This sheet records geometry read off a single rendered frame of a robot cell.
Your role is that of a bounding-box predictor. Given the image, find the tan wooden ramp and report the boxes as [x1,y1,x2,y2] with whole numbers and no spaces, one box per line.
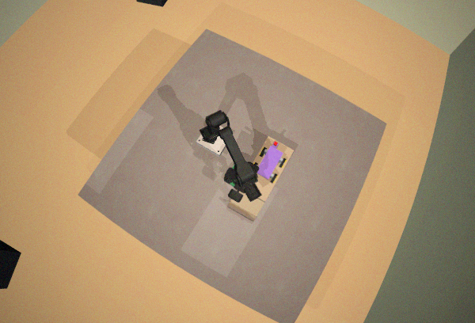
[227,136,294,221]

